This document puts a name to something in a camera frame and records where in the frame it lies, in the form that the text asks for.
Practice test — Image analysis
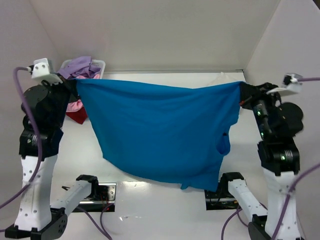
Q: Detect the blue t shirt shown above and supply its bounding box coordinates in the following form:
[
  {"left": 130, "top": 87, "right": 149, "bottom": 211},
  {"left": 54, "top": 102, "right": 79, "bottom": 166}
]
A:
[{"left": 76, "top": 79, "right": 240, "bottom": 192}]

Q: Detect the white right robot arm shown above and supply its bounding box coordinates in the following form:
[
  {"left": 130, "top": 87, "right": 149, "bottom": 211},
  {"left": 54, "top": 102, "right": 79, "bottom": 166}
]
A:
[{"left": 220, "top": 82, "right": 304, "bottom": 240}]

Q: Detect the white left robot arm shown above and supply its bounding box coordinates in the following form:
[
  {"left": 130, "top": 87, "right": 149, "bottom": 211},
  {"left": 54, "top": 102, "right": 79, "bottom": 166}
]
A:
[{"left": 4, "top": 80, "right": 99, "bottom": 240}]

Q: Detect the pink t shirt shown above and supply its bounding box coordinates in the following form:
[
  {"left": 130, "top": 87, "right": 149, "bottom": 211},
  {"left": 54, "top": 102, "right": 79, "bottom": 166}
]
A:
[{"left": 66, "top": 99, "right": 84, "bottom": 113}]

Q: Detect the red t shirt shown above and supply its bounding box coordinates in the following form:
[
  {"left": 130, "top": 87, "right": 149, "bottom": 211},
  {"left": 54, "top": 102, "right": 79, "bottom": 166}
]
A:
[{"left": 66, "top": 107, "right": 88, "bottom": 125}]

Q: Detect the lavender t shirt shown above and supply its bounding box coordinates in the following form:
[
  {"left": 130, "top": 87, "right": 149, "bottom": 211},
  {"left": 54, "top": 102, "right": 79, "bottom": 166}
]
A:
[{"left": 57, "top": 56, "right": 101, "bottom": 79}]

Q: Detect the white plastic laundry basket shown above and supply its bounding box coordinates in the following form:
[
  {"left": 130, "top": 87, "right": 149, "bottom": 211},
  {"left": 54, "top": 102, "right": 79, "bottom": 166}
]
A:
[{"left": 60, "top": 59, "right": 106, "bottom": 79}]

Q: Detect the white folded t shirt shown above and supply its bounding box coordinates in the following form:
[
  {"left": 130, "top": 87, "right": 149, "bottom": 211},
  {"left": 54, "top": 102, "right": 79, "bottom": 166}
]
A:
[{"left": 206, "top": 72, "right": 241, "bottom": 87}]

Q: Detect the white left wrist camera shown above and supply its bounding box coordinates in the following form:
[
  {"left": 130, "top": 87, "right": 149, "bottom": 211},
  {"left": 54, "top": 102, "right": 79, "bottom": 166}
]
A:
[{"left": 27, "top": 58, "right": 63, "bottom": 85}]

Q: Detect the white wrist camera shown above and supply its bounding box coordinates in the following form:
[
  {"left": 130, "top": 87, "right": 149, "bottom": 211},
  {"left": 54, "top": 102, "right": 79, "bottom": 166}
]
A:
[
  {"left": 266, "top": 73, "right": 303, "bottom": 97},
  {"left": 27, "top": 58, "right": 63, "bottom": 85}
]

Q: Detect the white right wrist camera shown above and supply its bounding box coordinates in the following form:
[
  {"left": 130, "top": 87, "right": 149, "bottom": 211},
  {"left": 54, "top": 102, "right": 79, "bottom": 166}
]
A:
[{"left": 266, "top": 73, "right": 303, "bottom": 97}]

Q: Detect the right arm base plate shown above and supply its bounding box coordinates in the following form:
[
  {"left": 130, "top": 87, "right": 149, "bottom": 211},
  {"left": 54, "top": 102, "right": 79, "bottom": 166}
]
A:
[{"left": 204, "top": 182, "right": 239, "bottom": 211}]

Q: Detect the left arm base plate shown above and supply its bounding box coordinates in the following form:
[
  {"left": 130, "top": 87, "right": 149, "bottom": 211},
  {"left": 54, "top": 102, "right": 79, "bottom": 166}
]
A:
[{"left": 73, "top": 182, "right": 117, "bottom": 213}]

